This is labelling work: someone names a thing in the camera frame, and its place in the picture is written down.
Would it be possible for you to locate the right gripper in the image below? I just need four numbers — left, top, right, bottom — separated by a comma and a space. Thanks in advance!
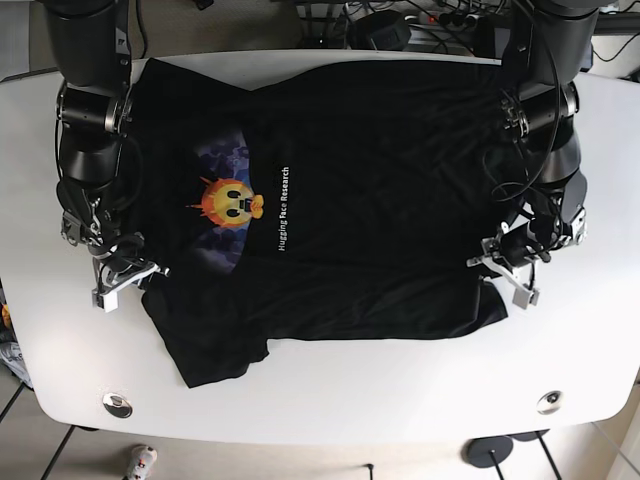
91, 244, 171, 313

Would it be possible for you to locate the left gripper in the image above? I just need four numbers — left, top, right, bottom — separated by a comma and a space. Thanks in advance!
466, 224, 551, 308

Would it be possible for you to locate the black printed T-shirt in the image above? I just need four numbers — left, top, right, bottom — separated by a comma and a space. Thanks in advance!
130, 59, 522, 388

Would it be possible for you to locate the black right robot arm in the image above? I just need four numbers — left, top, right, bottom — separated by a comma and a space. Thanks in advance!
43, 1, 169, 312

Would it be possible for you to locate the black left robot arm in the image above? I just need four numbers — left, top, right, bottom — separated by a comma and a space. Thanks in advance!
467, 1, 604, 309

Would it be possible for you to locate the right black floor stand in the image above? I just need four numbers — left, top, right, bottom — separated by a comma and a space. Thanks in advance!
510, 430, 562, 480

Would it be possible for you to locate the black floor stand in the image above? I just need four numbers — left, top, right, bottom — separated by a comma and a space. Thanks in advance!
462, 436, 514, 480
510, 430, 562, 480

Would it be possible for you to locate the white orange shoe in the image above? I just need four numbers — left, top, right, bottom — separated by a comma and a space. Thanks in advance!
123, 445, 158, 480

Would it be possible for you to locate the left black floor stand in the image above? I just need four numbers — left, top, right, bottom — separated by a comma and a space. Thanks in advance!
462, 436, 514, 480

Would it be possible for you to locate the table cable grommet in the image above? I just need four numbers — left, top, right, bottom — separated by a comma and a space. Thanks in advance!
102, 392, 133, 419
536, 390, 565, 416

